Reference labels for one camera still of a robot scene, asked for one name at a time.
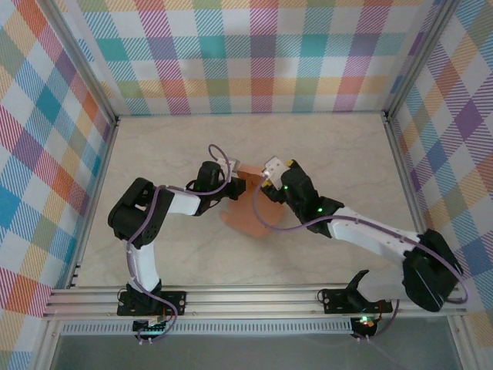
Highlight orange paper box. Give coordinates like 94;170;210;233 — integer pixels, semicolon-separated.
221;163;286;239

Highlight grey metal panel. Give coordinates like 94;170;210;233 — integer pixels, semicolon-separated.
49;334;463;370

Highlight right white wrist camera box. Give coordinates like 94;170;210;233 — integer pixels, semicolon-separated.
263;155;289;182

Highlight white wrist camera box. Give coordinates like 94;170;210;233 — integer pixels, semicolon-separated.
216;155;242;173
263;155;289;182

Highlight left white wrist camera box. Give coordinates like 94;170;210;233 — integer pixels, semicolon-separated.
216;155;242;173

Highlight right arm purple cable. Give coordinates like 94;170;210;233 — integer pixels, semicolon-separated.
253;173;471;343

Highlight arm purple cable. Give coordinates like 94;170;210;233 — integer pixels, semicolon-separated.
126;143;234;344
253;173;471;343

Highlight aluminium table side rail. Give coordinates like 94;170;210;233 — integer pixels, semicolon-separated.
65;117;121;290
383;113;442;284

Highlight long aluminium mounting rail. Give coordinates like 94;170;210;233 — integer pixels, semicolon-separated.
41;283;469;319

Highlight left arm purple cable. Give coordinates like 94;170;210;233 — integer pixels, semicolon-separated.
126;143;234;344

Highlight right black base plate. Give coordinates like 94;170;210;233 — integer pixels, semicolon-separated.
321;288;394;314

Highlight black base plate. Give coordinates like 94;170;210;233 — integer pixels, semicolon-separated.
321;288;394;314
116;291;187;317

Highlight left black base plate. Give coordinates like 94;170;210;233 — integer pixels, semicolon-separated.
116;291;187;317

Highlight slotted grey cable duct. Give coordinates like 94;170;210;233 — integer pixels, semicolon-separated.
61;321;355;335

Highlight aluminium frame post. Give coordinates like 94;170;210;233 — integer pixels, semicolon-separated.
40;0;120;124
383;0;463;120

